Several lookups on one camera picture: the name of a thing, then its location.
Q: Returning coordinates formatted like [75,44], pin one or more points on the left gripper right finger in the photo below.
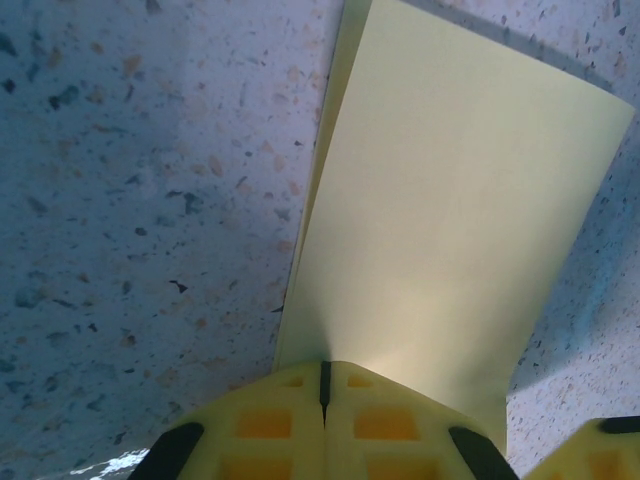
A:
[400,430]

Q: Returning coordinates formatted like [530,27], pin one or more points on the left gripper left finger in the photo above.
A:
[260,430]

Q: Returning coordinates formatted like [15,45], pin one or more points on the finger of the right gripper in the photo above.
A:
[600,455]

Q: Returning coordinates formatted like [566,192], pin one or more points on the yellow paper sheet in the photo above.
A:
[450,200]

